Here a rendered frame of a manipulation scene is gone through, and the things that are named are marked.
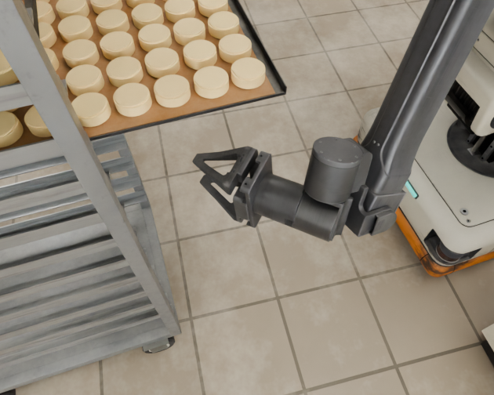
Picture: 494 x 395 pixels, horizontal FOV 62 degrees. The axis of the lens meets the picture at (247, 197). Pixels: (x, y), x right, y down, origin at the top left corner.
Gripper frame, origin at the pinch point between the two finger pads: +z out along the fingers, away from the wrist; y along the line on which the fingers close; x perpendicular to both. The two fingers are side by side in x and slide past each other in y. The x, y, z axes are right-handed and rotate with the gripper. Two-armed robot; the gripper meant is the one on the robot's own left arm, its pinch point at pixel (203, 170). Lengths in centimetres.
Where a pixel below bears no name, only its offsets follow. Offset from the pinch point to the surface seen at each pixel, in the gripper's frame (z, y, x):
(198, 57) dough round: 7.6, -5.8, 14.3
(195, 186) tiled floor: 45, 92, 39
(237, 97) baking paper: -0.1, -3.7, 11.0
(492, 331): -67, 83, 27
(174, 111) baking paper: 6.4, -4.6, 4.7
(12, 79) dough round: 18.8, -15.7, -5.8
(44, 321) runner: 35, 43, -28
